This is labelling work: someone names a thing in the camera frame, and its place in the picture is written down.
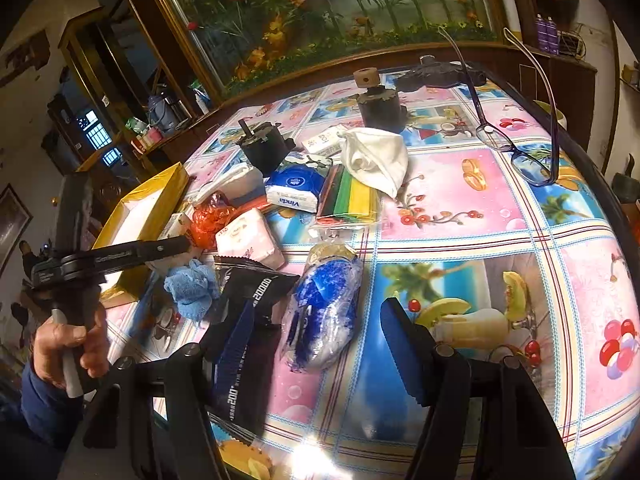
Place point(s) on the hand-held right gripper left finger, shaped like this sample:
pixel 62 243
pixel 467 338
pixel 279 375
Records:
pixel 235 340

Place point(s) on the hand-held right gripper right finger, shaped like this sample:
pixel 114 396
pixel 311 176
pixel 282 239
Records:
pixel 400 355

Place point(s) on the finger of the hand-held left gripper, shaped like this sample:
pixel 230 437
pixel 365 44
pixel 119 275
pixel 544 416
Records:
pixel 145 252

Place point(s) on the small white carton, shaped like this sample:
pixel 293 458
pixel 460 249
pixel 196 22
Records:
pixel 174 225

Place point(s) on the blue towel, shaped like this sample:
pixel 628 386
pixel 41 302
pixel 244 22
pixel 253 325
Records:
pixel 192 287

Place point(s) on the yellow cardboard box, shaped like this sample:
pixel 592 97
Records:
pixel 160 195

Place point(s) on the black foil packet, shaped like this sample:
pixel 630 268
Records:
pixel 260 280

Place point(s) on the orange plastic bag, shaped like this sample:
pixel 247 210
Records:
pixel 207 222

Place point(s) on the blue white plastic-wrapped bundle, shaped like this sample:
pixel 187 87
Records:
pixel 320 310

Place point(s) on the pink tissue pack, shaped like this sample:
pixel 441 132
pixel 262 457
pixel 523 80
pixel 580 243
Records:
pixel 247 237

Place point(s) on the coloured cloth pack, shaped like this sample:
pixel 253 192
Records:
pixel 350 200

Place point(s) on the blue tissue pack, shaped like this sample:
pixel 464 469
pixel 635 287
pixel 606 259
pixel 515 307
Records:
pixel 295 187

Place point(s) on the white cloth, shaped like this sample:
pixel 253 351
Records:
pixel 375 157

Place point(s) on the person's left forearm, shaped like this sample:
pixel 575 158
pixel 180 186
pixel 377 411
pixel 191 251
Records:
pixel 45 410

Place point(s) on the person's left hand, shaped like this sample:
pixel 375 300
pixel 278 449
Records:
pixel 60 340

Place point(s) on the carved wooden chair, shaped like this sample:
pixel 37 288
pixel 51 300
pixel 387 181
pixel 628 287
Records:
pixel 100 180

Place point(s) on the barred window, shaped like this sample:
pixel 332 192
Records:
pixel 95 135

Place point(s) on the pink container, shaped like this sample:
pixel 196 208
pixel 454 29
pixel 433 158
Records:
pixel 150 139

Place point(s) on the green packet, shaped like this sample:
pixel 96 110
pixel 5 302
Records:
pixel 135 124

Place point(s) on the blue grey thermos jug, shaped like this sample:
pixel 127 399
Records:
pixel 160 110

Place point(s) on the white spray bottle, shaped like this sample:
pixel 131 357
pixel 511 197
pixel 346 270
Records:
pixel 201 102

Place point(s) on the small white box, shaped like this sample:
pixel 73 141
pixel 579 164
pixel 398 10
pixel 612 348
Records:
pixel 322 140

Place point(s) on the eyeglasses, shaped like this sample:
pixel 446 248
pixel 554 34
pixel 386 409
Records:
pixel 492 135

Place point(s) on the black motor with wooden wheel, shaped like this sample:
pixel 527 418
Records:
pixel 380 110

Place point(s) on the black plastic gadget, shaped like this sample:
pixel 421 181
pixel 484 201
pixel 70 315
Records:
pixel 440 76

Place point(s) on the flower display glass panel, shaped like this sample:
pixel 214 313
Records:
pixel 325 10

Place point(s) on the wooden display cabinet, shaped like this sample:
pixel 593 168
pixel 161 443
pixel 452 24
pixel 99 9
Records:
pixel 565 90

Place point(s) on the purple bottle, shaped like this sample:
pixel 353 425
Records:
pixel 551 35
pixel 540 32

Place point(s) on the framed wall picture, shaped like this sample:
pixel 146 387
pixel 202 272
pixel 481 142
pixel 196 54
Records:
pixel 12 220

